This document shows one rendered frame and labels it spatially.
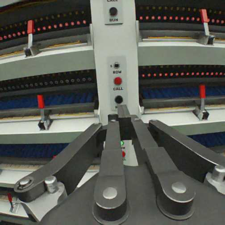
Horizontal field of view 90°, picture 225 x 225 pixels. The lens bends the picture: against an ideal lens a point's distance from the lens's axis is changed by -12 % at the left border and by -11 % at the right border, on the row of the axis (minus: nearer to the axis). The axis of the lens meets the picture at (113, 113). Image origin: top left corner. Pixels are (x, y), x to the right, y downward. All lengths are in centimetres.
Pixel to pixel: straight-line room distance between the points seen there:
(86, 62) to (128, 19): 13
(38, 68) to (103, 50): 16
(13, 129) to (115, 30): 39
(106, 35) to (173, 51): 16
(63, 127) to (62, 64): 16
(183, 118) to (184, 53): 17
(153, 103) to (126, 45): 18
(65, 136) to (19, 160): 27
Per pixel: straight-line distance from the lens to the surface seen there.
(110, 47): 30
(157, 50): 32
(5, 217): 92
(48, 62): 34
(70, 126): 36
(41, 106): 38
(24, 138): 43
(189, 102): 43
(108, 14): 32
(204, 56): 38
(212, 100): 48
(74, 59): 32
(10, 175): 60
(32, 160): 55
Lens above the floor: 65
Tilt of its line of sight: 16 degrees down
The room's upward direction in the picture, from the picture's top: 4 degrees counter-clockwise
